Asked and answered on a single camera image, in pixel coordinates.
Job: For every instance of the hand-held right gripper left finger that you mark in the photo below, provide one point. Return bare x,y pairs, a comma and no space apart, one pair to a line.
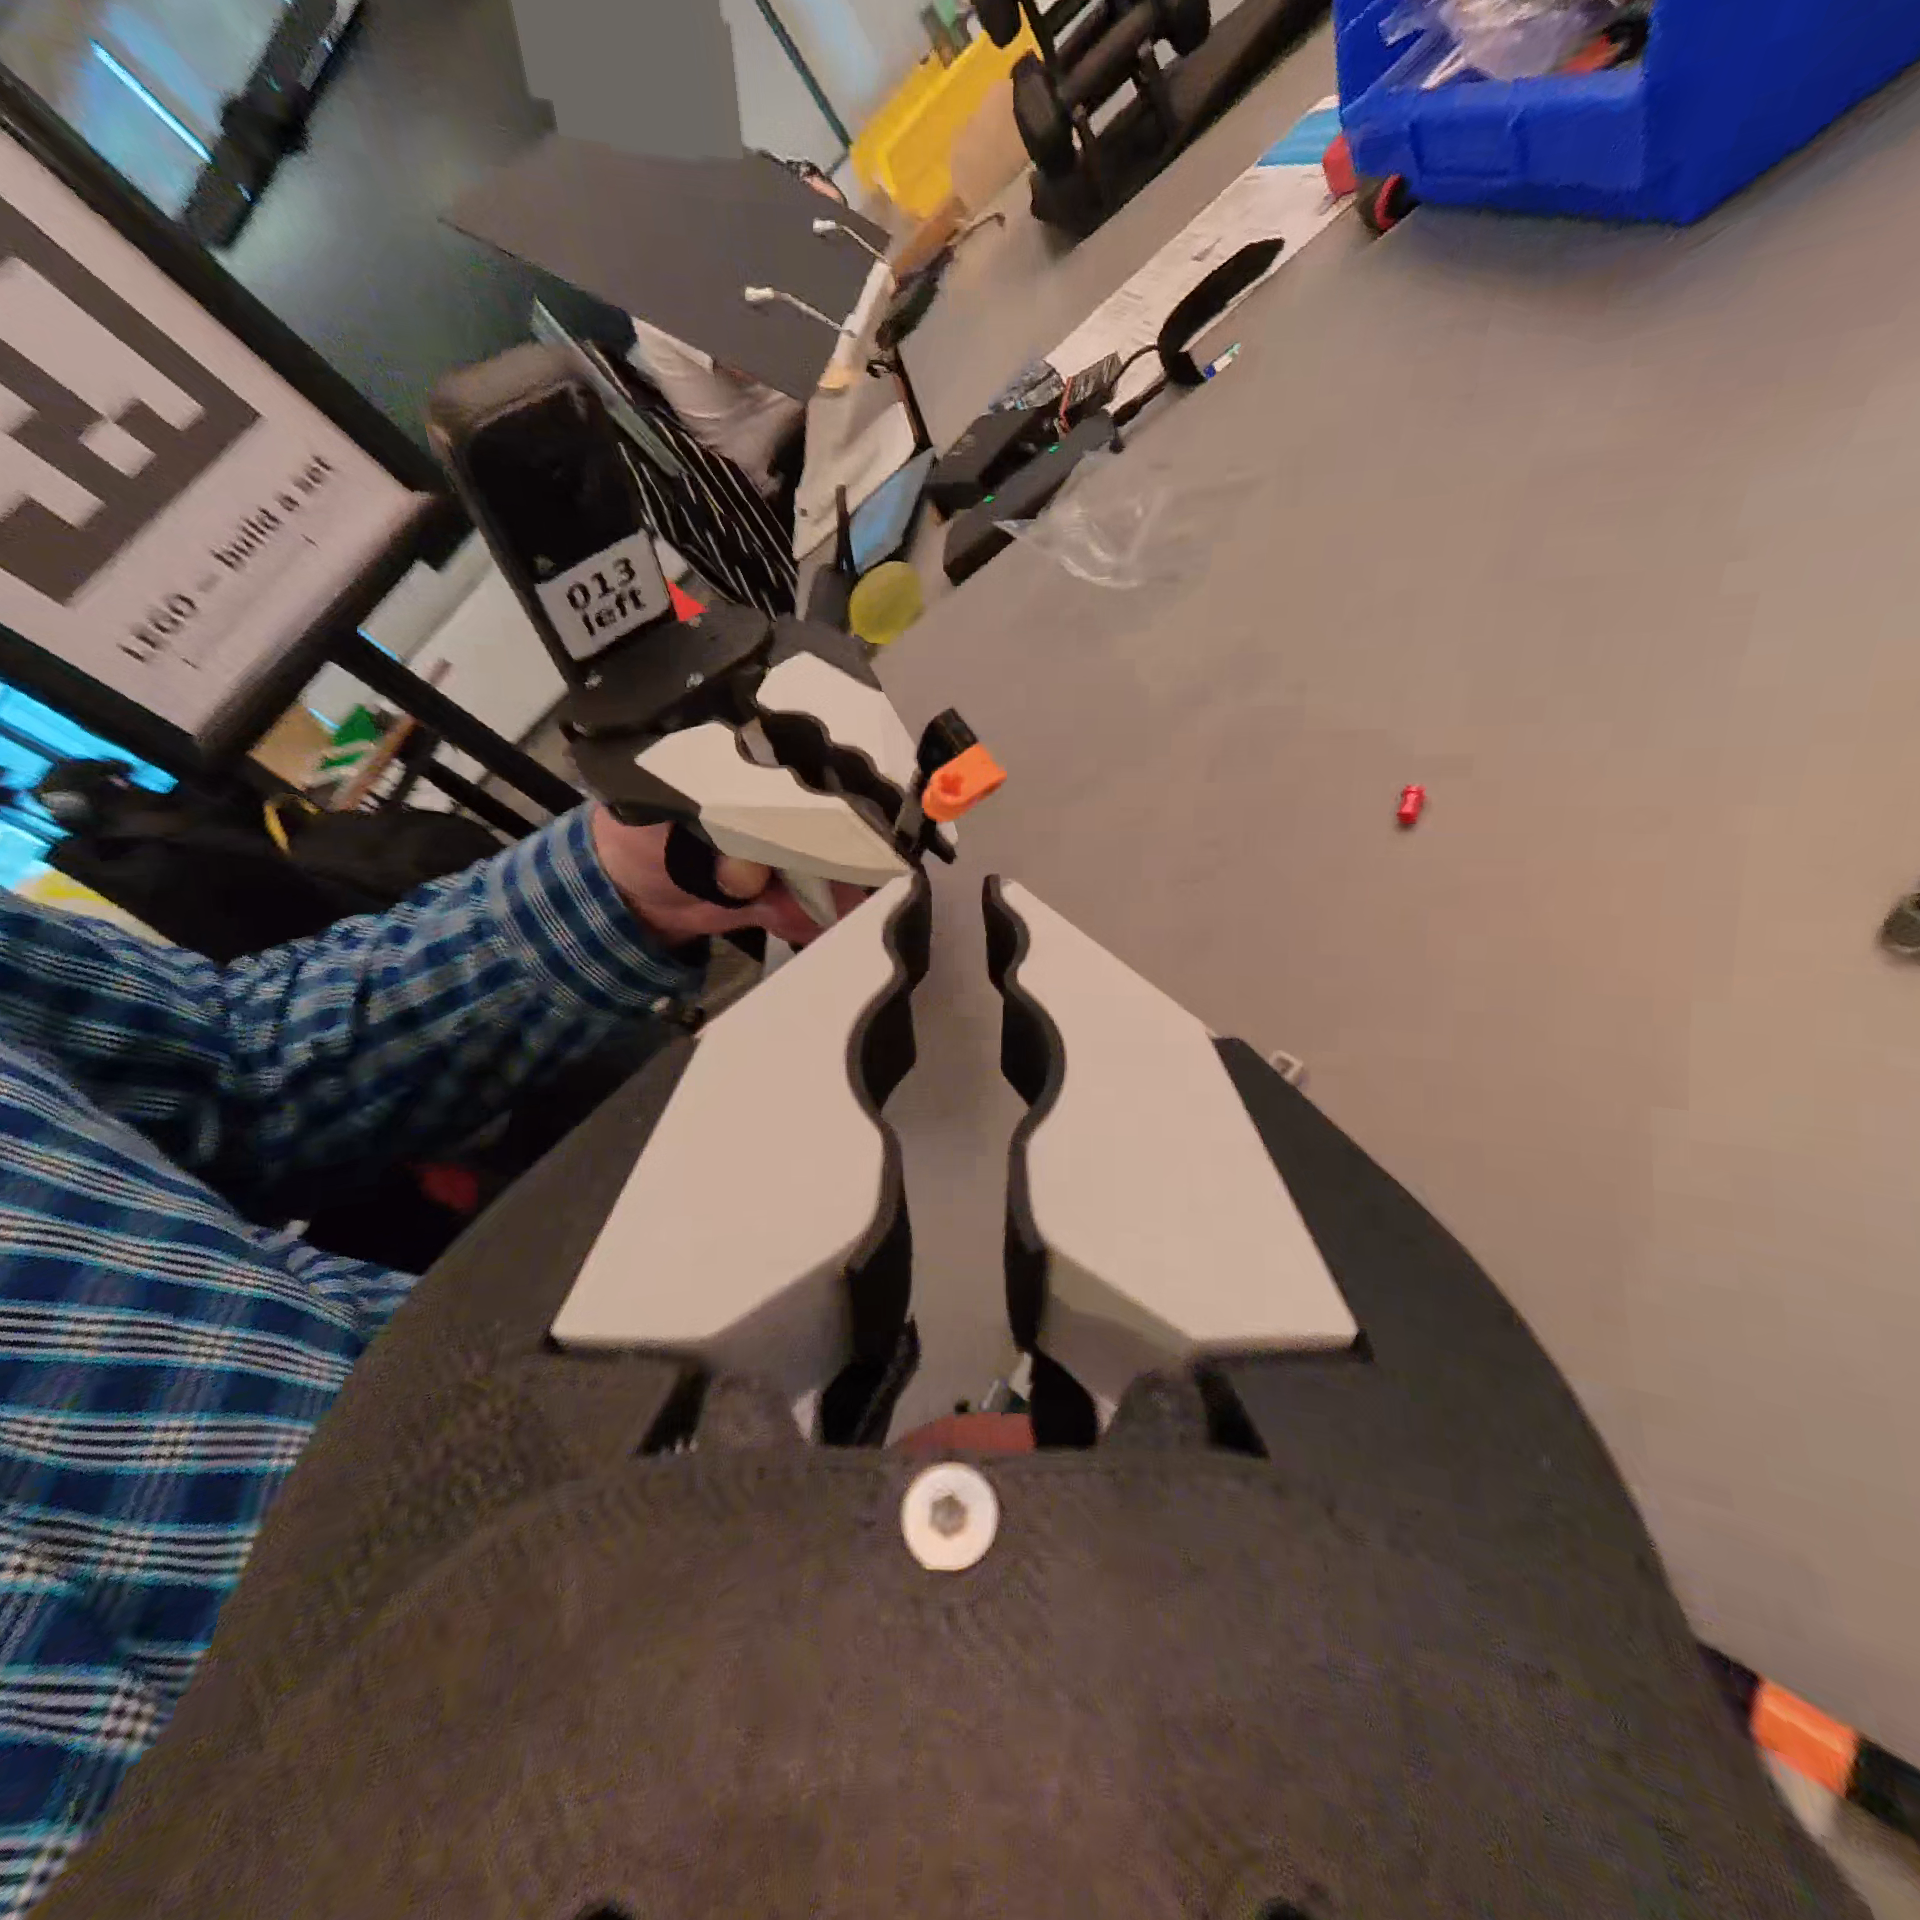
750,1172

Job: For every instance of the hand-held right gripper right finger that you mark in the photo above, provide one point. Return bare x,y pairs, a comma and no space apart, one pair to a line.
1172,1185

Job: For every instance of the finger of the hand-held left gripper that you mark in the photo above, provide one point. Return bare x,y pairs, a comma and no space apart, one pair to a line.
839,715
765,811

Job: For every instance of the black lego rack orange connector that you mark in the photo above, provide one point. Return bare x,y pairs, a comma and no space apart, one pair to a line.
962,783

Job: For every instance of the person's left forearm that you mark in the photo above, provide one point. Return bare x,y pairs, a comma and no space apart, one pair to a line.
375,991

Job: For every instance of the dark grey lego piece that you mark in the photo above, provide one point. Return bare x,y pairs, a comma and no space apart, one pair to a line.
1903,924

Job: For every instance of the person's left hand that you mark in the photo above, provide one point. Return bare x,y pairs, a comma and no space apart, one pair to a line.
639,873

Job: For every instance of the yellow ball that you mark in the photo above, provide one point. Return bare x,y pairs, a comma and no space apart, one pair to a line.
885,604

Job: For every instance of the black electronic box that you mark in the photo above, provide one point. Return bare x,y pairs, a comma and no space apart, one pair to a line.
998,533
1005,452

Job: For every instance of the black flat board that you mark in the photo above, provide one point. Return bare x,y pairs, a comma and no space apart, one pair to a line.
661,254

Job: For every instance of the black metal railing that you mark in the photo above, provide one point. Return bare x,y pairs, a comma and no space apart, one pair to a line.
452,735

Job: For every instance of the clear plastic bag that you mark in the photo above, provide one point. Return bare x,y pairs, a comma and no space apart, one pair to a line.
1119,524

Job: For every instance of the framed black white marker sign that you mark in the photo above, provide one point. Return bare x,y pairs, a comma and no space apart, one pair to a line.
149,494

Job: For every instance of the black backpack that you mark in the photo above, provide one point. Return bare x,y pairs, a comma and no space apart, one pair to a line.
226,870

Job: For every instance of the yellow plastic bin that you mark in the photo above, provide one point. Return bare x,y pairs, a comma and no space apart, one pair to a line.
932,120

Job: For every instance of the printed instruction sheet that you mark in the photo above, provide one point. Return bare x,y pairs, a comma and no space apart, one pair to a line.
1185,240

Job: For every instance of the person's blue plaid shirt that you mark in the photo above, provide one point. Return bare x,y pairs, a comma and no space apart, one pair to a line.
121,1424

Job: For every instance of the red black tool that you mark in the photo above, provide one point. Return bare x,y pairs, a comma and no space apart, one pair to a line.
1388,201

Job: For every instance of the clear plastic bags bundle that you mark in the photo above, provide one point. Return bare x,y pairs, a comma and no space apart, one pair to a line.
1485,32

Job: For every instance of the blue plastic bin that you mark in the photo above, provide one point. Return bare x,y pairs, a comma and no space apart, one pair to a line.
1652,135

